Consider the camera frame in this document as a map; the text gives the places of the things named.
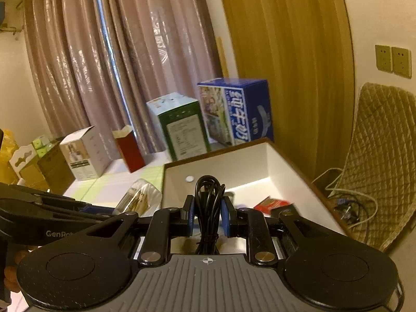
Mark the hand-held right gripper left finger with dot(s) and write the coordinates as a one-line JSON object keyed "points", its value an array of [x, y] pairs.
{"points": [[190, 216]]}

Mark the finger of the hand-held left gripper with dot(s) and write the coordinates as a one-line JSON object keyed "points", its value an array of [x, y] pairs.
{"points": [[91, 210], [42, 198]]}

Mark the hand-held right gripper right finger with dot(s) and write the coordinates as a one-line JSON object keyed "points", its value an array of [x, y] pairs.
{"points": [[226, 217]]}

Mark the red snack packet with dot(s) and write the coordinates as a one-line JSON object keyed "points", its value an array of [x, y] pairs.
{"points": [[269, 205]]}

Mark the clear packet of cotton swabs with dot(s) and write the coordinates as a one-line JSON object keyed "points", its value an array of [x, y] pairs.
{"points": [[139, 198]]}

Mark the brown storage box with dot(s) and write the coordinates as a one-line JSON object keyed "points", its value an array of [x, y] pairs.
{"points": [[247, 165]]}

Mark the brown cardboard box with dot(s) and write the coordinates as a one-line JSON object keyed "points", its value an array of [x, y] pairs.
{"points": [[55, 169]]}

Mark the yellow plastic bag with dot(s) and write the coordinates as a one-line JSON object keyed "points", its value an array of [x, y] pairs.
{"points": [[8, 156]]}

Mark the green and white small boxes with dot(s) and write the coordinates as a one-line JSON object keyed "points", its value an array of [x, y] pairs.
{"points": [[40, 143]]}

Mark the white product box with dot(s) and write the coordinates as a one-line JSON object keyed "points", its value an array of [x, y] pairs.
{"points": [[91, 152]]}

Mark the dark red box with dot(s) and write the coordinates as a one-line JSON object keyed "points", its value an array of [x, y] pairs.
{"points": [[130, 154]]}

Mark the green carton box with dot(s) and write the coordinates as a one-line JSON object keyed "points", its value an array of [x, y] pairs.
{"points": [[185, 133]]}

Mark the blue milk carton box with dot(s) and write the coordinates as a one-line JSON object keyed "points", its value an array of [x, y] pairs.
{"points": [[247, 117]]}

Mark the pink curtain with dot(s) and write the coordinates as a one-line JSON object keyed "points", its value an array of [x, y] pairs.
{"points": [[130, 55]]}

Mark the chair with quilted cover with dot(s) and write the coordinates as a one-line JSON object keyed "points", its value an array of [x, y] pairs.
{"points": [[383, 152]]}

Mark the brown wooden door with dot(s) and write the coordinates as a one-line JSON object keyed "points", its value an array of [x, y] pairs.
{"points": [[286, 55]]}

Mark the wall socket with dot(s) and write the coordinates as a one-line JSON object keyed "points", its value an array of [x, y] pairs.
{"points": [[401, 62], [383, 58]]}

